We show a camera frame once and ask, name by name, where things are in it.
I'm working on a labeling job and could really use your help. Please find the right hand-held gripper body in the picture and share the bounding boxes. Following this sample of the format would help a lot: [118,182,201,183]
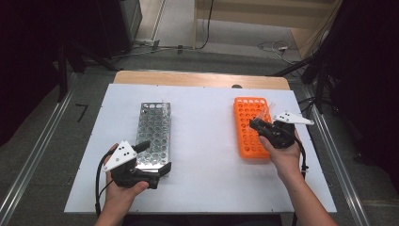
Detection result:
[257,110,315,150]

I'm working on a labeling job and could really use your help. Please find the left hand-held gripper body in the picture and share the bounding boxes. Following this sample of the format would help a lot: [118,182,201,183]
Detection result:
[103,139,162,190]

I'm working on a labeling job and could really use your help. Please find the orange plastic test tube rack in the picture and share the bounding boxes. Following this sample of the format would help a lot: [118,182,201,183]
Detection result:
[232,96,280,160]

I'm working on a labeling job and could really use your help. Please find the silver metal test tube rack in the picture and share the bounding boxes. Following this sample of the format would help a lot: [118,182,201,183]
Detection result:
[131,102,172,177]

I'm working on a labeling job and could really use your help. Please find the person's right hand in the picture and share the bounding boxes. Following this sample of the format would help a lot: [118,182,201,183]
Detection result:
[258,128,304,180]

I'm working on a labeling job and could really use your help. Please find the person's left hand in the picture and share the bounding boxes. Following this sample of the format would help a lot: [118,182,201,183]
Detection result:
[103,143,150,208]

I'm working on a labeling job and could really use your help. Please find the white board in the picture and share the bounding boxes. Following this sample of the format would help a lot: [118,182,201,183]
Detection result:
[64,83,338,215]

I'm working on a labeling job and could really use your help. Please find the black metal stand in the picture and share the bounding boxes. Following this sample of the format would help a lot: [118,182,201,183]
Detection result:
[56,40,120,103]
[269,46,333,115]

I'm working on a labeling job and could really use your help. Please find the wooden table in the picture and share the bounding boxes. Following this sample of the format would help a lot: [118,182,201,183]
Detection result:
[112,70,291,91]

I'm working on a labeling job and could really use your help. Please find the dark cabinet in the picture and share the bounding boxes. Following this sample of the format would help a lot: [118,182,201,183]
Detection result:
[97,0,144,59]

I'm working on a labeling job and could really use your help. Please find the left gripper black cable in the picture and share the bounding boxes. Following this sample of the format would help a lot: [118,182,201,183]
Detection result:
[94,150,116,218]

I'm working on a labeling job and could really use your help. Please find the white floor cable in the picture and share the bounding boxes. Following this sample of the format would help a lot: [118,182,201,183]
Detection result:
[257,40,295,64]

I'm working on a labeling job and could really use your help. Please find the metal floor rail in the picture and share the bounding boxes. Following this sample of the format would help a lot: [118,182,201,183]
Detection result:
[300,88,373,226]
[0,73,79,226]

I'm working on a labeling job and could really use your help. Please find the grey floor cables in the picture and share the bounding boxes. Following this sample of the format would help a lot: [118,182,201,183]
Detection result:
[112,39,196,60]

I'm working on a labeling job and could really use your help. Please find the light wooden frame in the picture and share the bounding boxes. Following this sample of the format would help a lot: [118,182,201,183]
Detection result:
[192,0,343,59]

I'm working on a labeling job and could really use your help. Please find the hanging black cable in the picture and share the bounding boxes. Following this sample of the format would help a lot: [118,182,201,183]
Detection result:
[180,0,215,51]

